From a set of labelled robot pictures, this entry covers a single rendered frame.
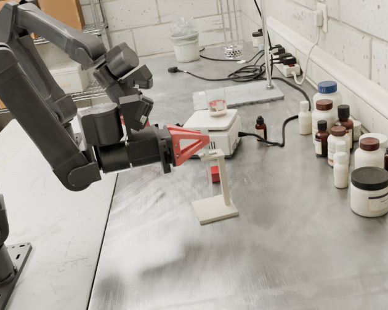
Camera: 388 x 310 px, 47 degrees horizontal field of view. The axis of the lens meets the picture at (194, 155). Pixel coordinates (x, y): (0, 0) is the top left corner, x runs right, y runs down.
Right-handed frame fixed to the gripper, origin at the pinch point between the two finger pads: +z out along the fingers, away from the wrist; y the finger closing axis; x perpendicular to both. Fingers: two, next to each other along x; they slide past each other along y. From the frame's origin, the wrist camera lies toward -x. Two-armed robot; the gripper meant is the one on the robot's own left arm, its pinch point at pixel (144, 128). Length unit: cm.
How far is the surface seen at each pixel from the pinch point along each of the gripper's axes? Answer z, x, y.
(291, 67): 17, -27, 62
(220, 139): 11.1, -20.2, -5.4
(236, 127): 12.0, -22.5, 1.7
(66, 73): -41, 137, 164
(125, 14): -53, 95, 211
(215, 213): 17.8, -22.7, -30.7
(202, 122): 6.0, -17.0, -1.7
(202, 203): 16.1, -19.3, -27.4
